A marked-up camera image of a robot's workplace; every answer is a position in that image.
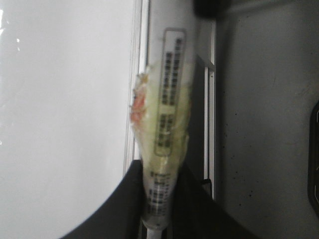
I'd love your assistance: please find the white whiteboard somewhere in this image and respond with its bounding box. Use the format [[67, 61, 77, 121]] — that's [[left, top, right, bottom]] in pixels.
[[0, 0, 137, 239]]

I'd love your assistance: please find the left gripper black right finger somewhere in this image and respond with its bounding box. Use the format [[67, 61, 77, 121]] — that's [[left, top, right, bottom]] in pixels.
[[171, 164, 258, 239]]

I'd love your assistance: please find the black object at edge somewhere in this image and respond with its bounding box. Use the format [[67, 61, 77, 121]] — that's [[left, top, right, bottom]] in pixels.
[[308, 102, 319, 217]]

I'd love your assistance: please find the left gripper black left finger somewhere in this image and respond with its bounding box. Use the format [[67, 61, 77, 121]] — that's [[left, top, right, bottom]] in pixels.
[[63, 160, 144, 239]]

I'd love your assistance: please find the black whiteboard marker with tape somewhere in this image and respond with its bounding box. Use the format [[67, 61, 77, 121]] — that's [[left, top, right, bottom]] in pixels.
[[130, 0, 196, 239]]

